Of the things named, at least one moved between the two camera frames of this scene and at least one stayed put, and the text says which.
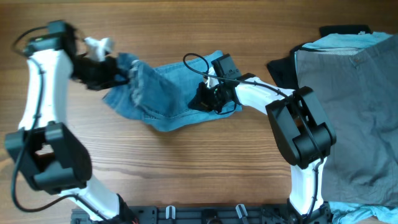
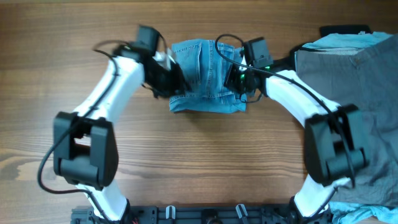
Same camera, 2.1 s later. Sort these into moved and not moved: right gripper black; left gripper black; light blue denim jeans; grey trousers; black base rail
Moved: light blue denim jeans; right gripper black; left gripper black
Not moved: black base rail; grey trousers
